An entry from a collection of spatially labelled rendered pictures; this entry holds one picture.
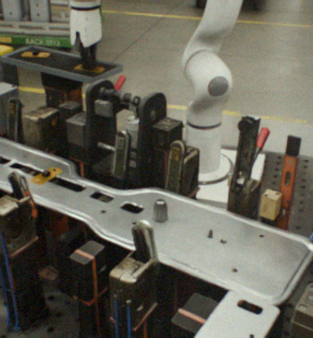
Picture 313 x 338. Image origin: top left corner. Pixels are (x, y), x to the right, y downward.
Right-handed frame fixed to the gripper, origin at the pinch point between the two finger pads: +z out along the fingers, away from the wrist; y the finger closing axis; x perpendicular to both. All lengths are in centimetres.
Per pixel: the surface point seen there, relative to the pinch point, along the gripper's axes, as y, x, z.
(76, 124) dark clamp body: 19.1, 6.2, 10.8
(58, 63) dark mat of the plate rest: -0.5, -11.1, 2.5
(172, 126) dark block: 18.4, 33.6, 6.6
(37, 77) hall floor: -251, -206, 119
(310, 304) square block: 61, 75, 12
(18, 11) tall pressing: -310, -264, 78
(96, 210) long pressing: 43, 25, 19
